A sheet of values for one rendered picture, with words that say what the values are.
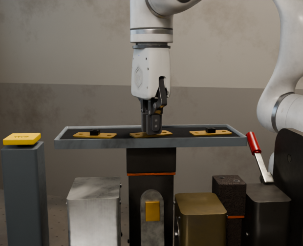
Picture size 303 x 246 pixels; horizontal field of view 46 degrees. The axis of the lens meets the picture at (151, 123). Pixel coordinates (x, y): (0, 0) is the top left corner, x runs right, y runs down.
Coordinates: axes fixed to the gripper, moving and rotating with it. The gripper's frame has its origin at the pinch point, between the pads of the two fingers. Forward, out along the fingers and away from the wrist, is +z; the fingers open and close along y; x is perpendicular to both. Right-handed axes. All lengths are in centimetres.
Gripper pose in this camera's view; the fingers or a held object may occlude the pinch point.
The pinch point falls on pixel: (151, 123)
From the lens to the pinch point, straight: 72.8
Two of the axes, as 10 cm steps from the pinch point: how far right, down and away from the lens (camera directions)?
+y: 4.0, 1.6, -9.0
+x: 9.2, -0.7, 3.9
